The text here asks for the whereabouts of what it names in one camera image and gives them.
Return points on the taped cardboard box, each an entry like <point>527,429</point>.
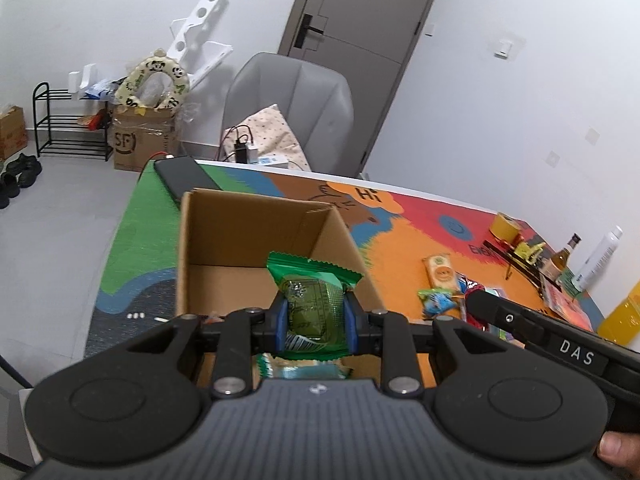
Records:
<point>142,141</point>

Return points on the white plastic rack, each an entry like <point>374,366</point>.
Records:
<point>202,11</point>

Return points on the grey door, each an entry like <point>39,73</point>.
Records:
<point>360,35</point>

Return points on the grey armchair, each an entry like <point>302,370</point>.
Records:
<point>300,90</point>

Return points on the white wall socket cover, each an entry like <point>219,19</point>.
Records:
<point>552,158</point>
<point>591,135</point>

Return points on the colourful card box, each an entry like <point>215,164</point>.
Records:
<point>565,302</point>

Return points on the dotted beige pillow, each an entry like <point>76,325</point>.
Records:
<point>274,130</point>

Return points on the amber glass bottle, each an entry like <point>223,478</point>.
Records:
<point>560,262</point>

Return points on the black tablet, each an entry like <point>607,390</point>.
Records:
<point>185,176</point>

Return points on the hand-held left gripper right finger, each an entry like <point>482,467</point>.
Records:
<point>351,325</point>

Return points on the yellow toy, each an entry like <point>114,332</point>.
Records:
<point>529,251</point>

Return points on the white wall switch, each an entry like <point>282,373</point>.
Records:
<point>504,48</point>

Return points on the black stick stand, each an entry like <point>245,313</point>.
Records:
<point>515,264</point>

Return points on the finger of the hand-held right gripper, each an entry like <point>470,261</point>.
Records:
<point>500,315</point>

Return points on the blue white plastic bag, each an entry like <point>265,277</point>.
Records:
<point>102,89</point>

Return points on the black shoe rack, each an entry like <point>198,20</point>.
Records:
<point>75,150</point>

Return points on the small cardboard box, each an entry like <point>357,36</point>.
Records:
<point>11,132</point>

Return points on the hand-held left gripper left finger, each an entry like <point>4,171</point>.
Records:
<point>281,322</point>

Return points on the tan orange snack packet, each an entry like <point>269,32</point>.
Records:
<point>442,274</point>

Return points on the black charger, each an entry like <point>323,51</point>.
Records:
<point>242,152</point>

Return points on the white container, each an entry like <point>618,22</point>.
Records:
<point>79,79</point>

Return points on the green blue snack packet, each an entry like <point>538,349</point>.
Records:
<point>436,302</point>

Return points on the black shoe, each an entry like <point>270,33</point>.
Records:
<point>29,178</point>
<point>22,163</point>
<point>8,182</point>

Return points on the colourful printed table mat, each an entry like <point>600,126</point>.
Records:
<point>400,240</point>

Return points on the white spray bottle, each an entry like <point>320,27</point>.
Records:
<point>595,260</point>

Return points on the orange juice bottle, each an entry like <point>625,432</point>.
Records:
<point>622,317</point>

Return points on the yellow tape roll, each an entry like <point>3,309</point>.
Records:
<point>504,229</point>

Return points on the pale teal snack packet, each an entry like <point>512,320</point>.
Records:
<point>312,371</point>

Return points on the white power adapter box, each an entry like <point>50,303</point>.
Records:
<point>272,161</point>

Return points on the person's right hand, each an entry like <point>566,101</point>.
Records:
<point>620,452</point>

